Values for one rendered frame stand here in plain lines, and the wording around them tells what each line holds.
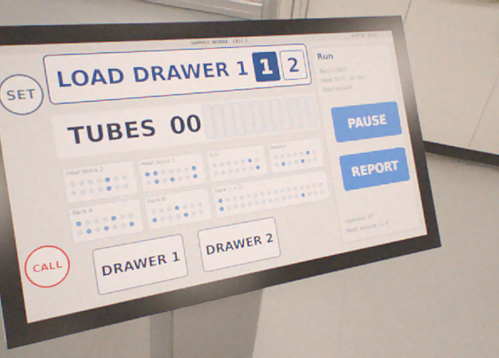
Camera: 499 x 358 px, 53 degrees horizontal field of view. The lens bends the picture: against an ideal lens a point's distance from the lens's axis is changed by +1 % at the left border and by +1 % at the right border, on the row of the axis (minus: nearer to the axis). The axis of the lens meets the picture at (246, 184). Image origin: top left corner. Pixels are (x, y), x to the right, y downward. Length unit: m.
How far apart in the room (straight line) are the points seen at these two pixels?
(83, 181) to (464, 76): 2.39
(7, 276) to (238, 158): 0.26
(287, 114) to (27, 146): 0.29
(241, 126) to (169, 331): 0.34
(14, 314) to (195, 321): 0.30
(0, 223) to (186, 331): 0.35
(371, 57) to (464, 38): 2.02
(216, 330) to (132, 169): 0.35
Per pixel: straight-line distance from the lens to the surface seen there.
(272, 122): 0.59
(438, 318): 2.02
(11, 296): 0.53
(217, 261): 0.55
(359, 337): 1.84
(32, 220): 0.53
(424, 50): 2.68
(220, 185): 0.56
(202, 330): 0.78
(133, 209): 0.53
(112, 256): 0.53
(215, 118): 0.57
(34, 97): 0.54
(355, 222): 0.63
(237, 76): 0.59
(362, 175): 0.64
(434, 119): 2.83
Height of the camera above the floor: 1.38
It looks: 35 degrees down
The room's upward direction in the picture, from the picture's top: 7 degrees clockwise
